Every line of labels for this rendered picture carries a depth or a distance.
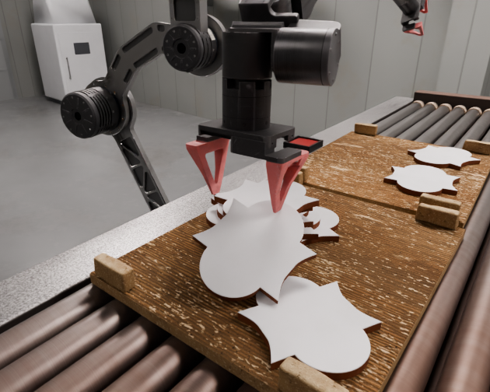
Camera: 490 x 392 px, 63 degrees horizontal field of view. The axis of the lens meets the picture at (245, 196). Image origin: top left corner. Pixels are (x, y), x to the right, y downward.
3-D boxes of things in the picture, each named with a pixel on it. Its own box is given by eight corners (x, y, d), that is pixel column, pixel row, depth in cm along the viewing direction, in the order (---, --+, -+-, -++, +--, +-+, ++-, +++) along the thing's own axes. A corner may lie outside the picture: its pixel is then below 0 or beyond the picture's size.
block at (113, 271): (94, 275, 49) (90, 257, 48) (107, 268, 50) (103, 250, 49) (124, 295, 46) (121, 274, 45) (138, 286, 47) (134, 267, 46)
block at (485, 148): (461, 151, 94) (463, 140, 93) (462, 148, 95) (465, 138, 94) (490, 155, 91) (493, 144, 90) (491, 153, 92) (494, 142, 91)
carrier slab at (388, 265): (90, 283, 50) (88, 272, 50) (272, 183, 80) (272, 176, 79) (351, 452, 31) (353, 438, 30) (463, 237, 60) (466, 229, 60)
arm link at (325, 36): (265, 47, 54) (255, -20, 47) (351, 49, 50) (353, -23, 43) (232, 102, 47) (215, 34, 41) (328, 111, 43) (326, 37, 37)
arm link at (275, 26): (235, 22, 47) (212, 20, 42) (292, 22, 44) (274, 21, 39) (235, 82, 49) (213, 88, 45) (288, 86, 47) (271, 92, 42)
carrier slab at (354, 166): (272, 181, 81) (272, 174, 80) (351, 136, 111) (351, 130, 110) (462, 232, 62) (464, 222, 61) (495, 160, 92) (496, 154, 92)
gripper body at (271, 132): (267, 154, 43) (270, 83, 40) (196, 139, 49) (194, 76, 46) (295, 141, 48) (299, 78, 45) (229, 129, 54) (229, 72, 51)
